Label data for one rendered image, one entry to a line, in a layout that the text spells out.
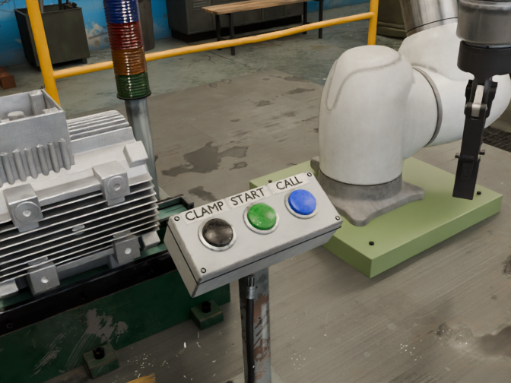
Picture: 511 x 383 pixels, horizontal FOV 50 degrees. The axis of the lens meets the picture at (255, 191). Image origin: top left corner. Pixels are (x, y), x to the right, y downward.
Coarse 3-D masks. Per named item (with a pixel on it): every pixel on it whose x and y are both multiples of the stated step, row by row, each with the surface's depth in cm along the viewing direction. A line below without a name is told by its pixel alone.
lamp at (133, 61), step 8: (112, 56) 97; (120, 56) 95; (128, 56) 95; (136, 56) 96; (144, 56) 98; (120, 64) 96; (128, 64) 96; (136, 64) 96; (144, 64) 98; (120, 72) 97; (128, 72) 97; (136, 72) 97
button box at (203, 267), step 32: (256, 192) 56; (288, 192) 57; (320, 192) 58; (192, 224) 52; (288, 224) 55; (320, 224) 56; (192, 256) 50; (224, 256) 51; (256, 256) 52; (288, 256) 57; (192, 288) 52
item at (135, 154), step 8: (128, 144) 65; (136, 144) 65; (128, 152) 65; (136, 152) 65; (144, 152) 65; (128, 160) 66; (136, 160) 65; (144, 160) 66; (144, 240) 70; (152, 240) 71; (144, 248) 72; (8, 280) 63; (0, 288) 62; (8, 288) 63; (16, 288) 63; (0, 296) 62; (8, 296) 64
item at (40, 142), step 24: (24, 96) 67; (48, 96) 65; (0, 120) 62; (24, 120) 59; (48, 120) 60; (0, 144) 58; (24, 144) 60; (48, 144) 61; (0, 168) 59; (24, 168) 61; (48, 168) 62
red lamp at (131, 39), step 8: (112, 24) 93; (120, 24) 93; (128, 24) 93; (136, 24) 94; (112, 32) 94; (120, 32) 93; (128, 32) 94; (136, 32) 94; (112, 40) 95; (120, 40) 94; (128, 40) 94; (136, 40) 95; (112, 48) 95; (120, 48) 95; (128, 48) 95; (136, 48) 95
